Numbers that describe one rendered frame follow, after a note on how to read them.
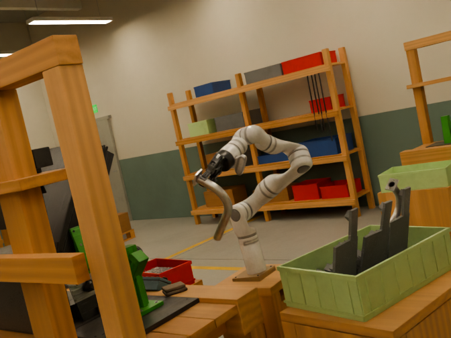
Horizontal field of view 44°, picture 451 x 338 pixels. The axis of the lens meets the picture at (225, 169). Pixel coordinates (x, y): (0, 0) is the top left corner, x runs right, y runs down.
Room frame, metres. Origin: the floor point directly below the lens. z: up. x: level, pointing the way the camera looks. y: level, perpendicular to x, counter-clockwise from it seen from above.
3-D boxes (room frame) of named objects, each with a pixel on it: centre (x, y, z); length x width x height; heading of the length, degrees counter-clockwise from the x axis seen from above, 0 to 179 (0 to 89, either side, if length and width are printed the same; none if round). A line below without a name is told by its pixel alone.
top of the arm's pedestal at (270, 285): (2.52, -0.04, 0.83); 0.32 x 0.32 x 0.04; 54
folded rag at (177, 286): (2.37, 0.33, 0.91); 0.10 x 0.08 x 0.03; 109
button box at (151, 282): (2.51, 0.44, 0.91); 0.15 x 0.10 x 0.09; 51
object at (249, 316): (2.62, 0.60, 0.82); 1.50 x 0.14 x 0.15; 51
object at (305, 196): (8.19, -0.59, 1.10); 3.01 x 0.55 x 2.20; 48
